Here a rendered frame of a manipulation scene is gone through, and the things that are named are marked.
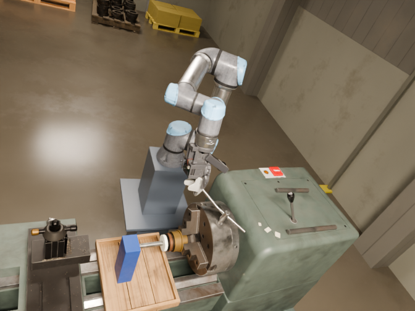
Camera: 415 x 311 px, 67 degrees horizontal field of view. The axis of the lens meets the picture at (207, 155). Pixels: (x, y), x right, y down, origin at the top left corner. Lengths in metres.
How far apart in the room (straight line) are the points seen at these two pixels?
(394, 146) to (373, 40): 1.26
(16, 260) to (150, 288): 0.54
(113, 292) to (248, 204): 0.68
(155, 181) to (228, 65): 0.71
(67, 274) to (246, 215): 0.75
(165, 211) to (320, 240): 0.89
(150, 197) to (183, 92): 0.82
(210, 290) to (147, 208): 0.59
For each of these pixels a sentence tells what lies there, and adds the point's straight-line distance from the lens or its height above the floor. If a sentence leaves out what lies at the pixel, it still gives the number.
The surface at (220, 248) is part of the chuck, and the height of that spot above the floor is 1.18.
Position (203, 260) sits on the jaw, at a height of 1.10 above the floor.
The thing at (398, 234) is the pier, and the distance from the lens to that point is 3.50.
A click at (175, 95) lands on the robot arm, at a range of 1.11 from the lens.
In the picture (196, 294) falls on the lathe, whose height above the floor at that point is 0.86.
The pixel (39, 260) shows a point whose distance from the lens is 1.37.
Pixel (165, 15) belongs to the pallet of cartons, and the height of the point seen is 0.32.
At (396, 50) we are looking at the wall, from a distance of 4.05.
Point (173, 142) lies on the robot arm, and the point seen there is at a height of 1.25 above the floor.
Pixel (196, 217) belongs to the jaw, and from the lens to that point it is 1.38.
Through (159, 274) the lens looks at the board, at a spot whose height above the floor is 0.89.
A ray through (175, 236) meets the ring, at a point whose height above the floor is 1.12.
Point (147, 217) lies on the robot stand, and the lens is 1.88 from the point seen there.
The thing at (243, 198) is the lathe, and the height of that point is 1.25.
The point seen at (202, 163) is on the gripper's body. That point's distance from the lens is 1.09.
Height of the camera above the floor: 2.17
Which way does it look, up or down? 35 degrees down
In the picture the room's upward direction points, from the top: 22 degrees clockwise
